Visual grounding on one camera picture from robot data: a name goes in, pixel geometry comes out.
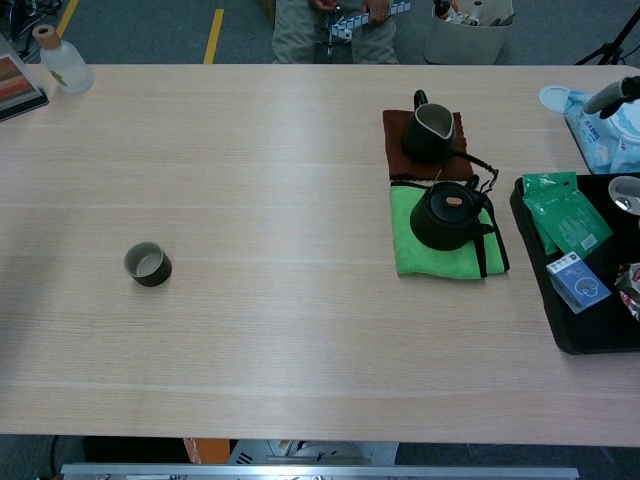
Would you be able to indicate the small dark tea cup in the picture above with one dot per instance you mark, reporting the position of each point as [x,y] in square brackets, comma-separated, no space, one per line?
[150,272]

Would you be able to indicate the green microfiber cloth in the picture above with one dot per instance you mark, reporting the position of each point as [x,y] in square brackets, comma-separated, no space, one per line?
[430,260]

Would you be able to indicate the black tripod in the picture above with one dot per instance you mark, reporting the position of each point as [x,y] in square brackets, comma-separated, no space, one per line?
[607,50]

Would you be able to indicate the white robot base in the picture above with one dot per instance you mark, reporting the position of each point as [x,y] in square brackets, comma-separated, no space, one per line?
[310,450]

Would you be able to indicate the checkered marker strip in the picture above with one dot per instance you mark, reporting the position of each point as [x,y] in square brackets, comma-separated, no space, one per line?
[357,21]

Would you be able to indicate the beige waste bin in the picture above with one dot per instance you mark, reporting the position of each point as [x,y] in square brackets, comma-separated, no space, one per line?
[465,42]

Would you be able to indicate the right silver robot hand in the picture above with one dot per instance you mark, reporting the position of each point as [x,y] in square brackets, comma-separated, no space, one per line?
[612,92]

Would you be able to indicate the black plastic tray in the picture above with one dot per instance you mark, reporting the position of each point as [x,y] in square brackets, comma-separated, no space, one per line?
[590,325]

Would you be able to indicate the blue wet wipes pack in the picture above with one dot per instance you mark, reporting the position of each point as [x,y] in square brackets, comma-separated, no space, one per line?
[607,145]

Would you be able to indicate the aluminium profile rail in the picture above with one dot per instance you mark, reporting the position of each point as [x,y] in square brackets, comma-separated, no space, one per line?
[320,472]

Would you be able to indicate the green tea packet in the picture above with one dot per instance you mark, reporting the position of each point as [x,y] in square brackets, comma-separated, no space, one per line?
[570,225]
[547,182]

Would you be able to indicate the brown cloth mat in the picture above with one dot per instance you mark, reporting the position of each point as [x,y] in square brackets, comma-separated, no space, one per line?
[395,145]

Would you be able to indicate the white round plastic lid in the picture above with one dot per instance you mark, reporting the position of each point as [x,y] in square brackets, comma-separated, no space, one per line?
[554,97]

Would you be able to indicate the frosted glass bottle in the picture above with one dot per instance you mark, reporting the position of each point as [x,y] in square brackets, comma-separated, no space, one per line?
[67,70]

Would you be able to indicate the blue and white small box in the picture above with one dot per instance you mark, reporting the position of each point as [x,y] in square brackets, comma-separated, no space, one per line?
[580,287]

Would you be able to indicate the crinkled patterned snack wrapper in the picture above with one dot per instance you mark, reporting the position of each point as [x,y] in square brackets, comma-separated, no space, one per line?
[631,292]

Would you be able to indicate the dark ceramic pouring pitcher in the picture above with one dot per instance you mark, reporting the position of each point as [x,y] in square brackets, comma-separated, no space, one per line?
[425,142]

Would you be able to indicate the person in khaki trousers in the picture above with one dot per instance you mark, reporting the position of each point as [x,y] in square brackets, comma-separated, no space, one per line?
[300,35]

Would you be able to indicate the orange object under table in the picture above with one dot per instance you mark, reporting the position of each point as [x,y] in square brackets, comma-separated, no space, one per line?
[205,450]

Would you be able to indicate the striped colour swatch book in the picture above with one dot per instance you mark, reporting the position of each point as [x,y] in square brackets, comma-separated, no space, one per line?
[15,90]

